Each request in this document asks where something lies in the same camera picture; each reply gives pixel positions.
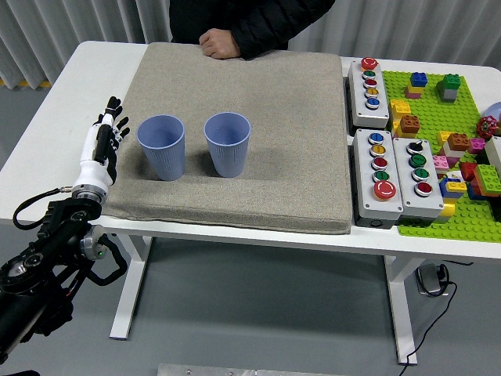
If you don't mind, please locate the black power cable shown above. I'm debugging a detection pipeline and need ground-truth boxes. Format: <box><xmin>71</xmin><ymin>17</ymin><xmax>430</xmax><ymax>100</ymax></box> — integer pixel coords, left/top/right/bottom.
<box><xmin>402</xmin><ymin>280</ymin><xmax>459</xmax><ymax>366</ymax></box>

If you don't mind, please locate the grey five-button control box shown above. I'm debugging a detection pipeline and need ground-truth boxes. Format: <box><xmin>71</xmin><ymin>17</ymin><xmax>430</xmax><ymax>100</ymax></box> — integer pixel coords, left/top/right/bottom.
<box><xmin>347</xmin><ymin>57</ymin><xmax>391</xmax><ymax>129</ymax></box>

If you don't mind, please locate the grey-brown fabric mat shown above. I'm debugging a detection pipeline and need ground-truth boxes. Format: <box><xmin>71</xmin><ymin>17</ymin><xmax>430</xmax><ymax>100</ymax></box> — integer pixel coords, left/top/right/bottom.
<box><xmin>88</xmin><ymin>42</ymin><xmax>354</xmax><ymax>236</ymax></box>

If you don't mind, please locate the pale blue plate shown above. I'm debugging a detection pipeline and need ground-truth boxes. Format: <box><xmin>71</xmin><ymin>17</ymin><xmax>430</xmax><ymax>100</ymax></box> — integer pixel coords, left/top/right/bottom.
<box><xmin>484</xmin><ymin>101</ymin><xmax>501</xmax><ymax>125</ymax></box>

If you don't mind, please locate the person's hand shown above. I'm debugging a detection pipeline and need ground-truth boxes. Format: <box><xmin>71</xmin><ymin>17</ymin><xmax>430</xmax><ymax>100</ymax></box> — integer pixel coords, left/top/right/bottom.
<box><xmin>198</xmin><ymin>27</ymin><xmax>242</xmax><ymax>60</ymax></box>

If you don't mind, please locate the magenta toy brick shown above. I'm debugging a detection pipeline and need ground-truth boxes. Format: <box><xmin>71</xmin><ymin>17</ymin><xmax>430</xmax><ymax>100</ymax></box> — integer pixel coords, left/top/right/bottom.
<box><xmin>467</xmin><ymin>137</ymin><xmax>488</xmax><ymax>155</ymax></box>

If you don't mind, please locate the white table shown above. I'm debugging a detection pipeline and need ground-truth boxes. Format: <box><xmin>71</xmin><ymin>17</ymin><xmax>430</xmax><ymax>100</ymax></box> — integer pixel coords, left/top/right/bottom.
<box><xmin>0</xmin><ymin>41</ymin><xmax>501</xmax><ymax>366</ymax></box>

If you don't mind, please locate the green toy brick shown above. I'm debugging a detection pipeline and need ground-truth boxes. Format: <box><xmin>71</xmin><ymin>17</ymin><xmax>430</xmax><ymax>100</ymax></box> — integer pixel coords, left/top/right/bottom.
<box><xmin>473</xmin><ymin>164</ymin><xmax>501</xmax><ymax>197</ymax></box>
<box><xmin>436</xmin><ymin>74</ymin><xmax>463</xmax><ymax>93</ymax></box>

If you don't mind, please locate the green studded baseplate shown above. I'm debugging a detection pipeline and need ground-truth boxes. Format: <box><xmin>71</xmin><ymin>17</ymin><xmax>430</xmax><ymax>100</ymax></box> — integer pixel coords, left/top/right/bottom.
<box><xmin>381</xmin><ymin>69</ymin><xmax>501</xmax><ymax>244</ymax></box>

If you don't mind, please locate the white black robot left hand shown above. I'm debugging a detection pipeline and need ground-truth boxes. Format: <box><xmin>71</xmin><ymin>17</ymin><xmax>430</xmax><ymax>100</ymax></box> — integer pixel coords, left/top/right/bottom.
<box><xmin>73</xmin><ymin>96</ymin><xmax>131</xmax><ymax>188</ymax></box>

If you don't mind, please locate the red valve handwheel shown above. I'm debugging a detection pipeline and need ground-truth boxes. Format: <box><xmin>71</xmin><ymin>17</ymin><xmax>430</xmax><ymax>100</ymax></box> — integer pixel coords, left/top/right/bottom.
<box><xmin>476</xmin><ymin>116</ymin><xmax>499</xmax><ymax>139</ymax></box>

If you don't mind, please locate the person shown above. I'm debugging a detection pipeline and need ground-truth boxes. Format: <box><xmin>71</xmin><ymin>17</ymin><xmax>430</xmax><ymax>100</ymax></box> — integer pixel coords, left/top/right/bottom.
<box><xmin>168</xmin><ymin>0</ymin><xmax>337</xmax><ymax>62</ymax></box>

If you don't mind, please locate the grey power adapter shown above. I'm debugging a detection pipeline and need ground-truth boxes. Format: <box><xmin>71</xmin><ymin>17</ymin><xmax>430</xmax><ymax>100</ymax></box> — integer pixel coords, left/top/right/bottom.
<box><xmin>415</xmin><ymin>262</ymin><xmax>450</xmax><ymax>297</ymax></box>

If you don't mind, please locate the grey box with selector switch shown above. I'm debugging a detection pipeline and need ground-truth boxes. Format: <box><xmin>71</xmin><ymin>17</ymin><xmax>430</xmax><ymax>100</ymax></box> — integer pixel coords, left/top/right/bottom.
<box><xmin>391</xmin><ymin>136</ymin><xmax>445</xmax><ymax>227</ymax></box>

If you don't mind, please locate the grey box with emergency stop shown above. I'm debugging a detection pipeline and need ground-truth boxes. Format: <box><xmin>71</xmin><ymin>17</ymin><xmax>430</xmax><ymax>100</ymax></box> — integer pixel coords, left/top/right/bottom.
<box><xmin>351</xmin><ymin>128</ymin><xmax>404</xmax><ymax>230</ymax></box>

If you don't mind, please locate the white box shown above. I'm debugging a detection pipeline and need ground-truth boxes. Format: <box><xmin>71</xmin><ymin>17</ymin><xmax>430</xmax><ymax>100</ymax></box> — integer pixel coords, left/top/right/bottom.
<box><xmin>484</xmin><ymin>136</ymin><xmax>501</xmax><ymax>169</ymax></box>

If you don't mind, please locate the orange toy brick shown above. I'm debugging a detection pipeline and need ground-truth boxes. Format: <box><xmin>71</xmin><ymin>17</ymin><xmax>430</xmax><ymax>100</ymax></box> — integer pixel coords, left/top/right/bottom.
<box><xmin>446</xmin><ymin>132</ymin><xmax>472</xmax><ymax>153</ymax></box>
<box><xmin>398</xmin><ymin>114</ymin><xmax>422</xmax><ymax>138</ymax></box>

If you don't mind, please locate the red toy brick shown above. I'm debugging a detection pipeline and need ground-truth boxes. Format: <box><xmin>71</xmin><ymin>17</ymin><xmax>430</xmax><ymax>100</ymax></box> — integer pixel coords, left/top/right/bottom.
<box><xmin>458</xmin><ymin>161</ymin><xmax>479</xmax><ymax>183</ymax></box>

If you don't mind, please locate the blue ribbed plastic cup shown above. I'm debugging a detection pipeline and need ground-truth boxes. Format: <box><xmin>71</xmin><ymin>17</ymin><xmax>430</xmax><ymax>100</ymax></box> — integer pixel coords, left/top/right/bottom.
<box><xmin>204</xmin><ymin>112</ymin><xmax>251</xmax><ymax>179</ymax></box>
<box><xmin>135</xmin><ymin>114</ymin><xmax>186</xmax><ymax>182</ymax></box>

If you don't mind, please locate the white pleated curtain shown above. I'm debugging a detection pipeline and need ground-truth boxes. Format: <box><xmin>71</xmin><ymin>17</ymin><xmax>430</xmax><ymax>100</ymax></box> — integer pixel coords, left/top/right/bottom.
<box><xmin>0</xmin><ymin>0</ymin><xmax>501</xmax><ymax>89</ymax></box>

